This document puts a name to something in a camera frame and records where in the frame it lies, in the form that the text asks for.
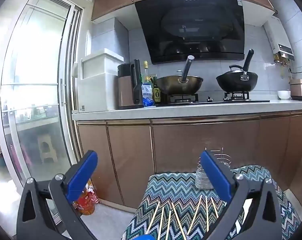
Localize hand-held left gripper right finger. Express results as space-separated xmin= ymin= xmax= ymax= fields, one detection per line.
xmin=200 ymin=151 xmax=282 ymax=240

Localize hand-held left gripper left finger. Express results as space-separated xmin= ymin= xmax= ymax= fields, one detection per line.
xmin=16 ymin=150 xmax=98 ymax=240

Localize metal wire chopstick holder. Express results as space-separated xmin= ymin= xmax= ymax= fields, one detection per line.
xmin=195 ymin=146 xmax=233 ymax=190

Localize set of bamboo chopsticks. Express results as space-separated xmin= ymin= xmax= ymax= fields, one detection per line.
xmin=146 ymin=195 xmax=219 ymax=240

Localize red label oil bottle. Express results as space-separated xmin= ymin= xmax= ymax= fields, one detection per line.
xmin=89 ymin=180 xmax=100 ymax=204

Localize orange cooking oil bottle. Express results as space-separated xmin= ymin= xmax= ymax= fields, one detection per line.
xmin=75 ymin=183 xmax=95 ymax=215

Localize zigzag patterned cloth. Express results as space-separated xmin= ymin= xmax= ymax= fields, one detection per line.
xmin=121 ymin=165 xmax=295 ymax=240

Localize beige plastic stool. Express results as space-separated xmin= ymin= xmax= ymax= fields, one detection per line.
xmin=37 ymin=134 xmax=59 ymax=163

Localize white stone countertop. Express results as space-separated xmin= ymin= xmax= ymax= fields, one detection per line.
xmin=72 ymin=99 xmax=302 ymax=121

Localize white storage container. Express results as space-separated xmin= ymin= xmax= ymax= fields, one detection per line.
xmin=72 ymin=48 xmax=125 ymax=113

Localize pink and black thermos kettle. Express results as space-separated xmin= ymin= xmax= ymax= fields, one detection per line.
xmin=117 ymin=59 xmax=145 ymax=110

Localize dark bottle with yellow label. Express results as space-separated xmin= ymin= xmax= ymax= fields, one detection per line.
xmin=152 ymin=76 xmax=162 ymax=103

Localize white and blue salt bag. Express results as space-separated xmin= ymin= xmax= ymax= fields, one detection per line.
xmin=141 ymin=82 xmax=155 ymax=107

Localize sliding glass door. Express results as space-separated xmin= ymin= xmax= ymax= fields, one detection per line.
xmin=0 ymin=0 xmax=83 ymax=183

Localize clear bottle with yellow cap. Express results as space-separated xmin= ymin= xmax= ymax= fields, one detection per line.
xmin=142 ymin=60 xmax=152 ymax=85

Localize copper rice cooker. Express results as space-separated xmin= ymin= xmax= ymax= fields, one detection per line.
xmin=290 ymin=78 xmax=302 ymax=101

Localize yellow gas pipes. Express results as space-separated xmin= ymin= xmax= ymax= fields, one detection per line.
xmin=273 ymin=59 xmax=292 ymax=79

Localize black range hood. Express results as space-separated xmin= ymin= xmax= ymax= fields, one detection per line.
xmin=135 ymin=0 xmax=246 ymax=65

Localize white water heater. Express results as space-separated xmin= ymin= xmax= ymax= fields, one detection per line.
xmin=263 ymin=15 xmax=295 ymax=61

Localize copper upper cabinet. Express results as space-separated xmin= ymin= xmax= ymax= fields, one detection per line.
xmin=91 ymin=0 xmax=277 ymax=22

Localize black wok with black handle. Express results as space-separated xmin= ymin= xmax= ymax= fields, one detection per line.
xmin=216 ymin=49 xmax=258 ymax=93

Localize brass wok with steel handle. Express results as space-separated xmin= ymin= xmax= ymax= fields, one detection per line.
xmin=156 ymin=56 xmax=204 ymax=96

